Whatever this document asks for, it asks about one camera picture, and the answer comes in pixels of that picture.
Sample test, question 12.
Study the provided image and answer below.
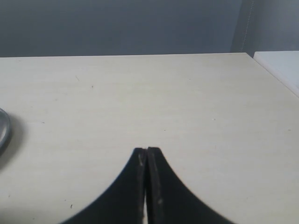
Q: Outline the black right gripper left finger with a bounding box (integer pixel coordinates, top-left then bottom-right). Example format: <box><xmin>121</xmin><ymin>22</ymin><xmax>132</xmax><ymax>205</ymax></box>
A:
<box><xmin>64</xmin><ymin>148</ymin><xmax>147</xmax><ymax>224</ymax></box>

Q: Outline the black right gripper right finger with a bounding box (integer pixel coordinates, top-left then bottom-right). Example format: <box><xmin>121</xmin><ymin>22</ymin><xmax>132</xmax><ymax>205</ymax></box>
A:
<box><xmin>146</xmin><ymin>147</ymin><xmax>230</xmax><ymax>224</ymax></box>

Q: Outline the round steel plate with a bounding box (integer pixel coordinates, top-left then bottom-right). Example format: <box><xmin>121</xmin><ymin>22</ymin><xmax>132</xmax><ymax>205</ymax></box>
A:
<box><xmin>0</xmin><ymin>108</ymin><xmax>12</xmax><ymax>155</ymax></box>

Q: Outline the white side table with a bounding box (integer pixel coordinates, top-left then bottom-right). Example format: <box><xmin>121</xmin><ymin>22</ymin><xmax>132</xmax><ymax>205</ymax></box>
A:
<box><xmin>253</xmin><ymin>51</ymin><xmax>299</xmax><ymax>97</ymax></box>

